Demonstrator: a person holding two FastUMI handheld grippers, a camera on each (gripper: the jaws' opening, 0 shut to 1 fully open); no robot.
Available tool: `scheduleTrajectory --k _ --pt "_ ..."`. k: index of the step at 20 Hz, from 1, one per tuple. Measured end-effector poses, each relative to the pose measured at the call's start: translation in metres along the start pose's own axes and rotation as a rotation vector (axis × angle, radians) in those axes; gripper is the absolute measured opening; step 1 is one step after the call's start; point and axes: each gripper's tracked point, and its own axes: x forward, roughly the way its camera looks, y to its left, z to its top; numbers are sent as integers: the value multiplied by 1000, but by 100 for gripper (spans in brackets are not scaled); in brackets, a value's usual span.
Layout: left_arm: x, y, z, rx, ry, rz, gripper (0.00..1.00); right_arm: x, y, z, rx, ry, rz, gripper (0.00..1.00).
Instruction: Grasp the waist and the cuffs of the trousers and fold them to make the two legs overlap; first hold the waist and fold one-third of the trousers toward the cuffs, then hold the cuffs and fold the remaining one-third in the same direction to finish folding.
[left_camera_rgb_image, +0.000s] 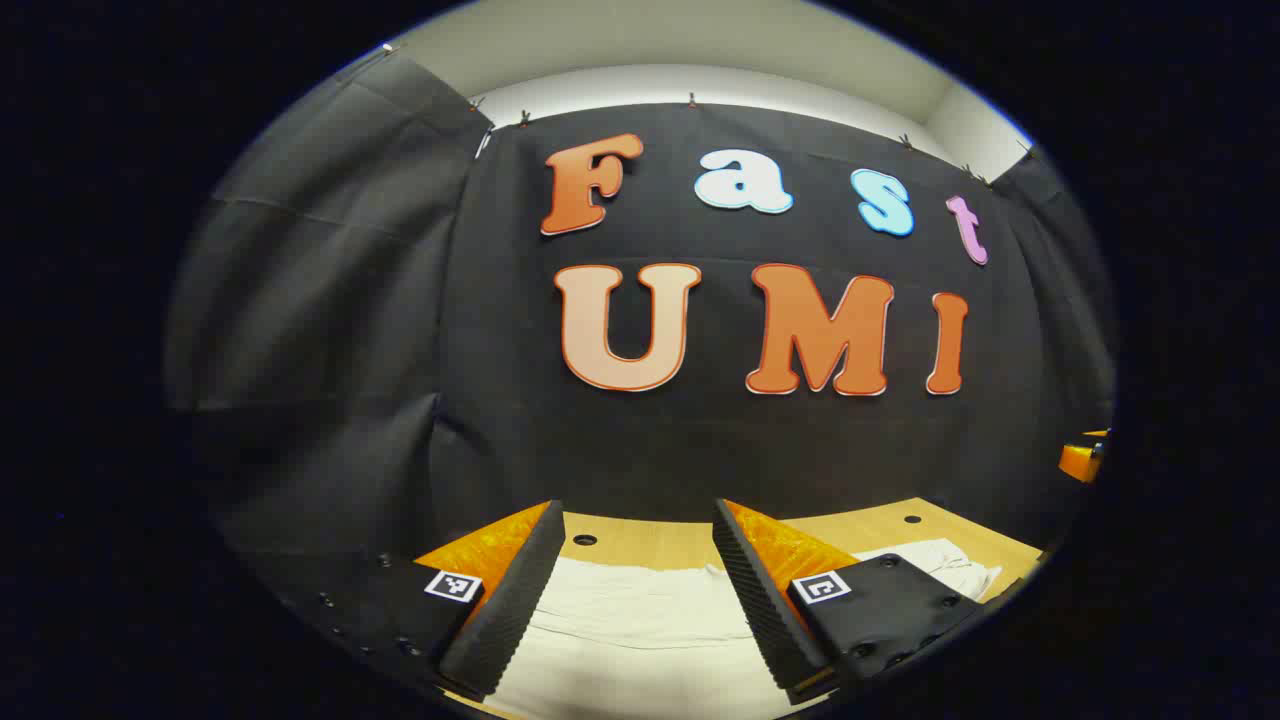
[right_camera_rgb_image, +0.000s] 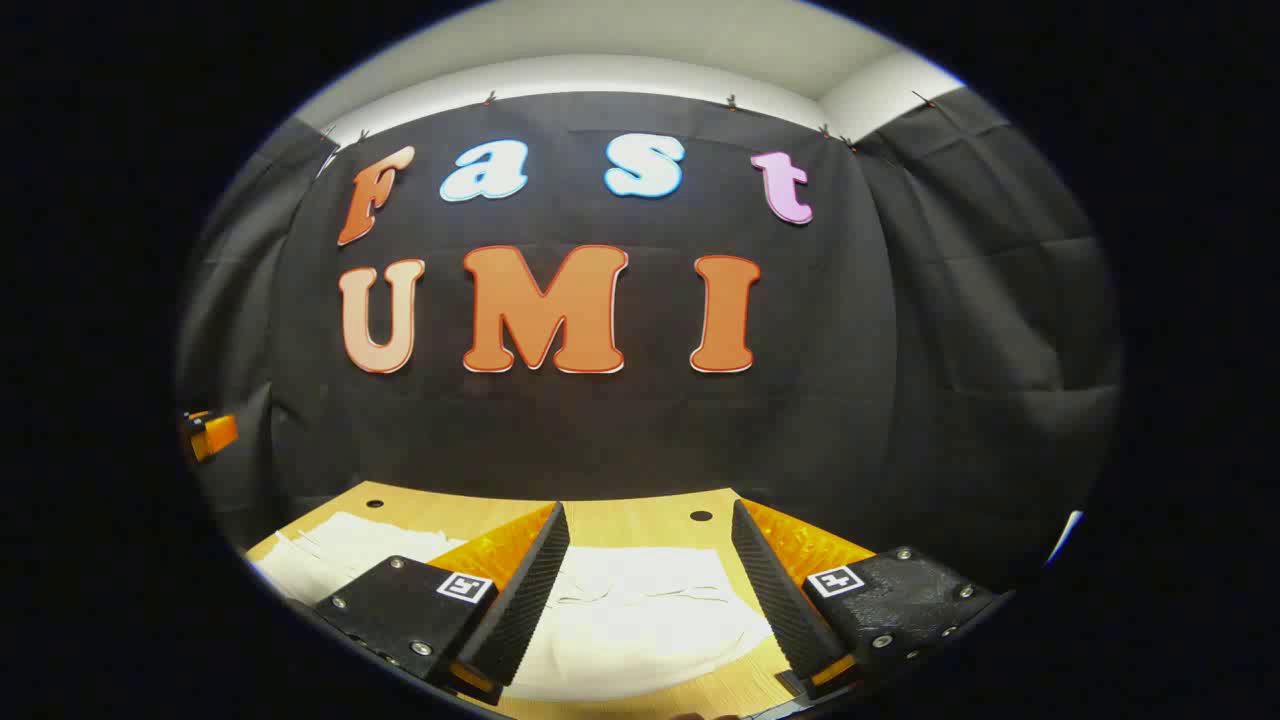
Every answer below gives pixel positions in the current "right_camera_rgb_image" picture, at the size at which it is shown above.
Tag white jeans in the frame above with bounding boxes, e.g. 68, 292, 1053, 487
250, 512, 777, 701

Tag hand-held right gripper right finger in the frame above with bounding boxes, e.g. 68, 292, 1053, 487
731, 499, 1002, 702

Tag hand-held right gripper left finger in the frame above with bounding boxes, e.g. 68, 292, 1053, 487
313, 502, 572, 705

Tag black backdrop cloth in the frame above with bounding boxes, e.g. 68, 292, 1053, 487
175, 88, 1121, 591

